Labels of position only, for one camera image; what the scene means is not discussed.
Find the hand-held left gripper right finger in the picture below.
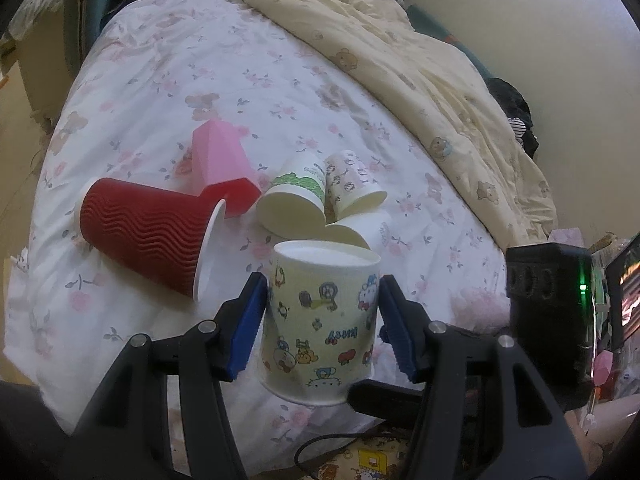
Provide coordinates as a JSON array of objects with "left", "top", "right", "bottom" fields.
[{"left": 377, "top": 275, "right": 589, "bottom": 480}]

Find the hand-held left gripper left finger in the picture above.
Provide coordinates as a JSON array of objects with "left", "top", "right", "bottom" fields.
[{"left": 65, "top": 272, "right": 268, "bottom": 480}]

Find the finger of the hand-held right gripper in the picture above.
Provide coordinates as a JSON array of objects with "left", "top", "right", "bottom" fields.
[{"left": 347, "top": 381, "right": 427, "bottom": 423}]

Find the cartoon print paper cup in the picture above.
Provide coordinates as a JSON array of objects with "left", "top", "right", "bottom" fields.
[{"left": 257, "top": 240, "right": 382, "bottom": 407}]

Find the plain white paper cup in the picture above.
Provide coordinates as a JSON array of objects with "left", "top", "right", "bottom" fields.
[{"left": 325, "top": 208, "right": 393, "bottom": 253}]

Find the red ripple paper cup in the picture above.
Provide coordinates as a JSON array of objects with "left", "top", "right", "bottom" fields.
[{"left": 75, "top": 177, "right": 228, "bottom": 303}]

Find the green print paper cup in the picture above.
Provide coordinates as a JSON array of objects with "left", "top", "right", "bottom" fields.
[{"left": 256, "top": 154, "right": 328, "bottom": 239}]

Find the small brown patterned paper cup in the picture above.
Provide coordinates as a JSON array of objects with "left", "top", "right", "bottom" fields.
[{"left": 322, "top": 150, "right": 387, "bottom": 221}]

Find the pink faceted plastic cup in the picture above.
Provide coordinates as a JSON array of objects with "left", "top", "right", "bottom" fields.
[{"left": 191, "top": 119, "right": 262, "bottom": 219}]

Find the yellow cartoon print mat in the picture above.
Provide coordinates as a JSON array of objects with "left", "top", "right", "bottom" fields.
[{"left": 320, "top": 434, "right": 417, "bottom": 480}]

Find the computer monitor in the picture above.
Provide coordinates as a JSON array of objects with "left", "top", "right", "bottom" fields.
[{"left": 604, "top": 235, "right": 640, "bottom": 353}]

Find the dark clothing pile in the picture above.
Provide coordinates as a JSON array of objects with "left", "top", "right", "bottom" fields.
[{"left": 487, "top": 77, "right": 540, "bottom": 158}]

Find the floral white bed sheet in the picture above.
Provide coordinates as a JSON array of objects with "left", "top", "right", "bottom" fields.
[{"left": 7, "top": 0, "right": 511, "bottom": 443}]

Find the cream bear print quilt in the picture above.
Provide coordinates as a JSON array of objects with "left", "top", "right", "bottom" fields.
[{"left": 205, "top": 0, "right": 558, "bottom": 251}]

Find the beige wooden cabinet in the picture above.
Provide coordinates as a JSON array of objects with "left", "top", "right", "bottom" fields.
[{"left": 0, "top": 0, "right": 76, "bottom": 133}]

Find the teal chair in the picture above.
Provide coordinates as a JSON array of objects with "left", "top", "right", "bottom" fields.
[{"left": 62, "top": 0, "right": 128, "bottom": 78}]

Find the black cable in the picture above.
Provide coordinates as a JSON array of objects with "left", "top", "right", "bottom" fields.
[{"left": 294, "top": 432, "right": 362, "bottom": 468}]

